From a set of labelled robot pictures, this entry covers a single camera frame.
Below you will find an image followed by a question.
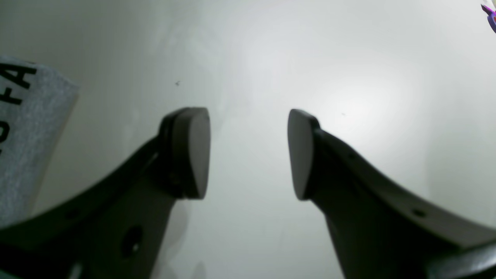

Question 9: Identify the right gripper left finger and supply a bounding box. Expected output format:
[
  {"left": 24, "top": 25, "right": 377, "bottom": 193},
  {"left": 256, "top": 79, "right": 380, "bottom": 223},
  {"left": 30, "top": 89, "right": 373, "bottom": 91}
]
[{"left": 0, "top": 107, "right": 211, "bottom": 279}]

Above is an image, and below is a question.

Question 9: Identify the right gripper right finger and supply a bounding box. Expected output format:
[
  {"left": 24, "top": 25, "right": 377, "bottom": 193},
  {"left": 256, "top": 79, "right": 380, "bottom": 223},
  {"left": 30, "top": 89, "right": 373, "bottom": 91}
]
[{"left": 288, "top": 109, "right": 496, "bottom": 279}]

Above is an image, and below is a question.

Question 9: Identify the grey T-shirt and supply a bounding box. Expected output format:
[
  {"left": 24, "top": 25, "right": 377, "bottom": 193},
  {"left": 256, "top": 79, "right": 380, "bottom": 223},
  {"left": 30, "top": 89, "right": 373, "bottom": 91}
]
[{"left": 0, "top": 55, "right": 79, "bottom": 228}]

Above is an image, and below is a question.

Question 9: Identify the purple tape roll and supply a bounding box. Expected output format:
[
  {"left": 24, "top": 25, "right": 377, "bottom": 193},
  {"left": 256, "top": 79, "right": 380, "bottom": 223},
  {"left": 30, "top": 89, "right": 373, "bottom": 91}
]
[{"left": 481, "top": 0, "right": 496, "bottom": 33}]

